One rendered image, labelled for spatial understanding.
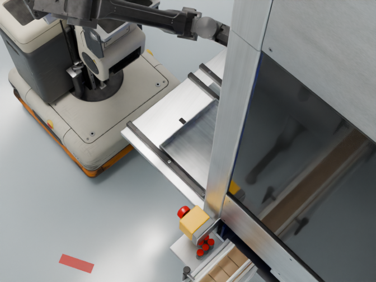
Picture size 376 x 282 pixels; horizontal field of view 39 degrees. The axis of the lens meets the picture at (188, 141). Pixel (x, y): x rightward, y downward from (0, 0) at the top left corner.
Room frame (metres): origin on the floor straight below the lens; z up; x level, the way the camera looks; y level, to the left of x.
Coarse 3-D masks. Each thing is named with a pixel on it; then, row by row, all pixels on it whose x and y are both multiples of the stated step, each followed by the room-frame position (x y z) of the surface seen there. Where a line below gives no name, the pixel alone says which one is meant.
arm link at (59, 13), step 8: (40, 0) 0.80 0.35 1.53; (48, 0) 0.79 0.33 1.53; (56, 0) 0.79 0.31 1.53; (64, 0) 0.79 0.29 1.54; (72, 0) 0.79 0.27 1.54; (80, 0) 0.79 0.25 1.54; (88, 0) 0.80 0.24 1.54; (40, 8) 0.78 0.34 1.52; (48, 8) 0.78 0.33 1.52; (56, 8) 0.78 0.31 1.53; (64, 8) 0.78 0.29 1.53; (72, 8) 0.77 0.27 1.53; (80, 8) 0.77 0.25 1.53; (88, 8) 0.78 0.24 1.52; (56, 16) 0.97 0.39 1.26; (64, 16) 0.97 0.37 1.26; (72, 16) 0.76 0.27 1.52; (80, 16) 0.76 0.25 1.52; (88, 16) 0.77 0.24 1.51
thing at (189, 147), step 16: (208, 112) 0.90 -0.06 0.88; (192, 128) 0.84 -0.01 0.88; (208, 128) 0.84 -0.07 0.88; (160, 144) 0.75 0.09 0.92; (176, 144) 0.77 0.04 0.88; (192, 144) 0.78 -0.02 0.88; (208, 144) 0.78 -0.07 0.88; (176, 160) 0.70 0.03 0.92; (192, 160) 0.72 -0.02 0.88; (208, 160) 0.72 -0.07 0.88; (192, 176) 0.65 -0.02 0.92
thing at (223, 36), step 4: (224, 24) 0.95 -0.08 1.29; (224, 28) 0.93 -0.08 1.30; (228, 28) 0.93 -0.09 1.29; (220, 32) 0.92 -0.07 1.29; (224, 32) 0.92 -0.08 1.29; (228, 32) 0.92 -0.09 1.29; (220, 36) 0.91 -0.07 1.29; (224, 36) 0.91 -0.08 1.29; (228, 36) 0.91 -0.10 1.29; (216, 40) 0.91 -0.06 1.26; (220, 40) 0.91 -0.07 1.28; (224, 40) 0.90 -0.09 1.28; (220, 44) 0.90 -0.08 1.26; (224, 44) 0.90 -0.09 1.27
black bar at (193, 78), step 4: (188, 76) 1.04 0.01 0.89; (192, 76) 1.03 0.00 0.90; (192, 80) 1.02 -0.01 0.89; (196, 80) 1.02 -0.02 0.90; (200, 80) 1.02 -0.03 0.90; (196, 84) 1.01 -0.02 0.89; (200, 84) 1.00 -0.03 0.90; (204, 84) 1.00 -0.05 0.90; (200, 88) 1.00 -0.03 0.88; (204, 88) 0.99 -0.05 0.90; (208, 88) 0.99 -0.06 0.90; (208, 92) 0.97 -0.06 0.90; (212, 92) 0.97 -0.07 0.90; (212, 96) 0.96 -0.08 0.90; (216, 96) 0.96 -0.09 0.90
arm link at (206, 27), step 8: (184, 8) 0.99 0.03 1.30; (192, 8) 0.98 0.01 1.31; (200, 16) 0.98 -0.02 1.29; (192, 24) 0.90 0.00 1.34; (200, 24) 0.90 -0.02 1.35; (208, 24) 0.90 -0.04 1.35; (216, 24) 0.89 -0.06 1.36; (192, 32) 0.91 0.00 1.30; (200, 32) 0.88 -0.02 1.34; (208, 32) 0.88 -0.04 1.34; (216, 32) 0.89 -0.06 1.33; (192, 40) 0.92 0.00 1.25
